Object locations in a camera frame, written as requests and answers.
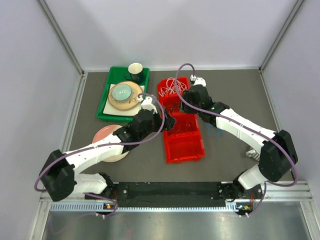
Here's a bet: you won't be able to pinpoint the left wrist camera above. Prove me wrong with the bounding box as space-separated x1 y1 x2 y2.
137 96 158 114

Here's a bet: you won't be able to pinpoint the dark green cup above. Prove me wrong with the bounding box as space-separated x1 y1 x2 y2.
124 62 144 84

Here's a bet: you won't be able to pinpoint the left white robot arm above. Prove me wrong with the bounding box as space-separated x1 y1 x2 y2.
39 109 177 202

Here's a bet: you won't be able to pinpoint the white square board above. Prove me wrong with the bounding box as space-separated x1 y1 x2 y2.
102 84 145 117

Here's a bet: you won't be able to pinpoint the teal bowl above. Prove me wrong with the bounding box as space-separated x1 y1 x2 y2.
111 83 132 102

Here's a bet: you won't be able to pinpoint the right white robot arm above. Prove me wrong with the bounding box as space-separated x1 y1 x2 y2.
180 84 298 198

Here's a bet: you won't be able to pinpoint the beige floral plate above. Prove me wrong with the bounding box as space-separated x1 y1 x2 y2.
92 124 129 163

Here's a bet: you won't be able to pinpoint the silver finned heat sink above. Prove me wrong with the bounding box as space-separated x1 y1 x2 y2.
245 148 260 161

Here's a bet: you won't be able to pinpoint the grey slotted cable duct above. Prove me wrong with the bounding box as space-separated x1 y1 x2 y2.
50 201 252 213

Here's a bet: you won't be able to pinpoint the coloured cable bundle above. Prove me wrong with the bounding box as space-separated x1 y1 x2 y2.
204 122 225 138

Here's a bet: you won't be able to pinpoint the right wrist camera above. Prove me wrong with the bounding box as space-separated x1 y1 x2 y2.
190 74 207 87

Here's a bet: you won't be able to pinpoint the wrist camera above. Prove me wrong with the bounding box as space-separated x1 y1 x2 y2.
190 74 207 87
137 96 158 114

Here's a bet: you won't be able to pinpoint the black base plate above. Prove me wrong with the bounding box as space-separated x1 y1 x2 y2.
100 181 263 207

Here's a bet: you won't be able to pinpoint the white cables in bin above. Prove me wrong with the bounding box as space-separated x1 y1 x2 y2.
159 76 188 96

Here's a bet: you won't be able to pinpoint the red cables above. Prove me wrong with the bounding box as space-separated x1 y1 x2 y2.
172 117 197 135

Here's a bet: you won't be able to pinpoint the green plastic tray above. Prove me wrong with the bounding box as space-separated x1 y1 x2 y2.
96 66 150 123

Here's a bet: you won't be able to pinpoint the black thin cables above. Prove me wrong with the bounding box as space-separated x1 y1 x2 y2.
164 99 183 113

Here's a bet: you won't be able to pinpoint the red compartment bin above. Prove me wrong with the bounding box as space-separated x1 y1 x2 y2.
157 77 205 164

